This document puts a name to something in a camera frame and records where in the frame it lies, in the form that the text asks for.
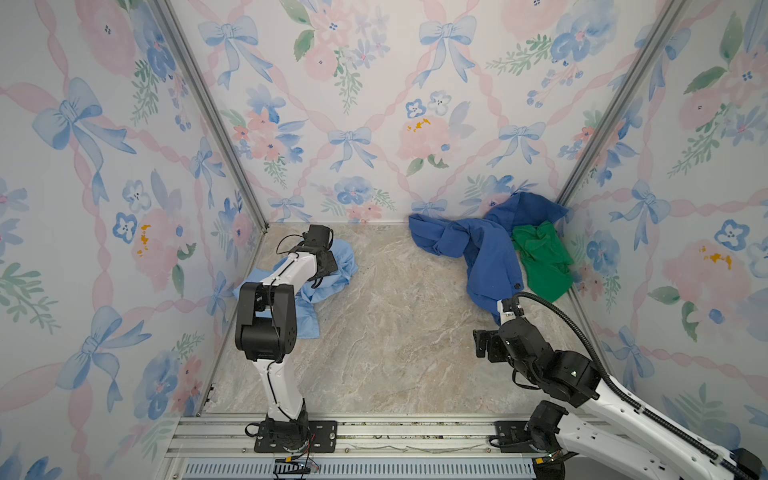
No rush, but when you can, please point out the light blue shirt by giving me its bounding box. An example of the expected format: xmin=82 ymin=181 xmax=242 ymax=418
xmin=232 ymin=238 xmax=360 ymax=341

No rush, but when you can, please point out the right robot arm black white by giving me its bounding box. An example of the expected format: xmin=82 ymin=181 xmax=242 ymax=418
xmin=473 ymin=317 xmax=763 ymax=479

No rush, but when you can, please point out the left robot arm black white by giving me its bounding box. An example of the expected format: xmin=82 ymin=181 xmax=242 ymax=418
xmin=234 ymin=225 xmax=338 ymax=456

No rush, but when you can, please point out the green cloth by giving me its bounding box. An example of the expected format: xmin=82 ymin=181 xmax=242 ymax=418
xmin=511 ymin=221 xmax=573 ymax=303

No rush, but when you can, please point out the dark blue shirt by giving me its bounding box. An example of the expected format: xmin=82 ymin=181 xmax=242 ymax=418
xmin=408 ymin=192 xmax=568 ymax=323

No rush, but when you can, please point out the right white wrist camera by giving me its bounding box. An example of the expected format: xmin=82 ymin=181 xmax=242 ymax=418
xmin=497 ymin=298 xmax=525 ymax=324

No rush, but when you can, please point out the black corrugated cable conduit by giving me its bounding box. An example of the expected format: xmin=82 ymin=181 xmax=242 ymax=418
xmin=509 ymin=291 xmax=768 ymax=480

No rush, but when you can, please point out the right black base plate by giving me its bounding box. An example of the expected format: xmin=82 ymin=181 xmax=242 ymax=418
xmin=488 ymin=420 xmax=538 ymax=453

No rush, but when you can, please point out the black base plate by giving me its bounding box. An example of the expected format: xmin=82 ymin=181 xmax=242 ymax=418
xmin=245 ymin=419 xmax=338 ymax=454
xmin=488 ymin=420 xmax=538 ymax=453

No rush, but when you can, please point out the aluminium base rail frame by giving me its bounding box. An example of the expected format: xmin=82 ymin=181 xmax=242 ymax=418
xmin=157 ymin=412 xmax=679 ymax=480

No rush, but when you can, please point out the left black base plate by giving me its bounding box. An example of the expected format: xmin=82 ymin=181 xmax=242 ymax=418
xmin=245 ymin=419 xmax=338 ymax=454

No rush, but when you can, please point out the left aluminium corner post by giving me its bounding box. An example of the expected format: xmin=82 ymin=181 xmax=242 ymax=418
xmin=148 ymin=0 xmax=268 ymax=234

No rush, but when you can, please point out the aluminium corner post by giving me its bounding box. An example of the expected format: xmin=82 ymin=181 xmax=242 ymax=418
xmin=557 ymin=0 xmax=689 ymax=206
xmin=148 ymin=0 xmax=268 ymax=234

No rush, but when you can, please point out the right aluminium corner post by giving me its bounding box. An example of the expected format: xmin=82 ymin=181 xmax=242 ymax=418
xmin=557 ymin=0 xmax=689 ymax=206

